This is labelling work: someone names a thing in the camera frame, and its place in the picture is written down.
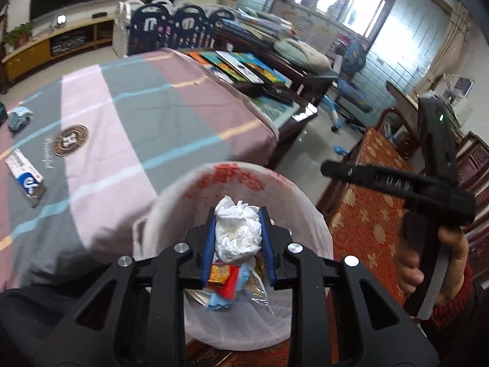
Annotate grey green cushion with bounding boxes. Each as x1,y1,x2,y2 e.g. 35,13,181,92
274,38,332,73

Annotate dark wooden coffee table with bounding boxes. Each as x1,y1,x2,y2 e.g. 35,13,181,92
183,30,338,168

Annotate navy white baby fence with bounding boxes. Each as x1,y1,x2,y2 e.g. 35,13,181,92
112,0,235,58

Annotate person right hand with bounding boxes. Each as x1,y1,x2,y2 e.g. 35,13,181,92
395,224,468,320

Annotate blue child chair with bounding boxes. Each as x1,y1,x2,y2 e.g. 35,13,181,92
321,36,373,133

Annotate person legs in jeans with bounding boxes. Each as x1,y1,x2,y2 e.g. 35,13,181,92
0,282,154,367

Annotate dark green tissue pack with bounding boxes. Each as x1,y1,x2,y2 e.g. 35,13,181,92
0,103,8,126

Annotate red gold patterned sofa cushion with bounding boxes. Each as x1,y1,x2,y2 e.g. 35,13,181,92
224,128,433,367

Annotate clear printed plastic bag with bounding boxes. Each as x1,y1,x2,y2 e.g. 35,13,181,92
240,263,274,315

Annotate white bin with plastic liner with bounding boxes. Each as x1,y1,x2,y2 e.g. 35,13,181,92
132,161,333,351

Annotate potted green plant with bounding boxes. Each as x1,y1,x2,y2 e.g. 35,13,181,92
2,22,32,54

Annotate colourful picture books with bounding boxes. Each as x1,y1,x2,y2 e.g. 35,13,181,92
186,50,292,85

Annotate wooden tv cabinet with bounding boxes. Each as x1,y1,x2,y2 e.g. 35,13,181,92
2,15,114,84

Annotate white tissue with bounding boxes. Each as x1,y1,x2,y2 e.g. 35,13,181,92
215,195,262,265

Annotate striped pink grey tablecloth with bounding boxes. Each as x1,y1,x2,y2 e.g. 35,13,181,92
1,49,278,290

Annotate light blue face mask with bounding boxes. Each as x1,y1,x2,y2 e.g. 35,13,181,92
7,106,33,133

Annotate white toothpaste box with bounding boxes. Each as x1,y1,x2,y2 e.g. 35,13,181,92
6,149,46,203

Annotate small red snack packet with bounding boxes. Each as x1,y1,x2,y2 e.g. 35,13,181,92
207,263,240,300

